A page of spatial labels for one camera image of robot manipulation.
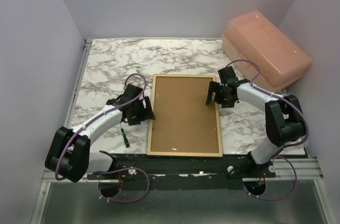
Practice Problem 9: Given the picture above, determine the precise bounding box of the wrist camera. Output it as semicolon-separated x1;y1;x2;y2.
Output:
121;84;142;102
218;66;239;84

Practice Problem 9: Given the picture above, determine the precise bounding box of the brown cardboard backing board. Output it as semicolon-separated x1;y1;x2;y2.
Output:
150;76;220;153

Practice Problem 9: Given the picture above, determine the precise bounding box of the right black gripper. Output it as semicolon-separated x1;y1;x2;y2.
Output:
207;81;235;108

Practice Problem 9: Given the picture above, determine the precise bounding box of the aluminium rail frame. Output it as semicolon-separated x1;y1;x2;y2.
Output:
29;38;94;224

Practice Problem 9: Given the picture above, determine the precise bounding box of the pink plastic storage box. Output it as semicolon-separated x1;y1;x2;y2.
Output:
222;10;312;92

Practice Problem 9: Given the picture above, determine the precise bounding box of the small green screwdriver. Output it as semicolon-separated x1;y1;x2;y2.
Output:
121;128;130;148

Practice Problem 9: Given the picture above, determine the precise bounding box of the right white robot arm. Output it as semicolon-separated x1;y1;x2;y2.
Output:
206;65;309;178

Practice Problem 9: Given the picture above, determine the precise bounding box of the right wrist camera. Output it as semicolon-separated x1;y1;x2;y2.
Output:
218;66;239;84

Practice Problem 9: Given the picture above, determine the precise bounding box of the green wooden picture frame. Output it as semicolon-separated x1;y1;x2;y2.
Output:
146;73;224;158

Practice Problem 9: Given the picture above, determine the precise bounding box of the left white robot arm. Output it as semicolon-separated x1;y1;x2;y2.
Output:
45;97;156;183

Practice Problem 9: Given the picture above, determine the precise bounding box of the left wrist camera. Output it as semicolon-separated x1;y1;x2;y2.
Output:
121;84;142;102

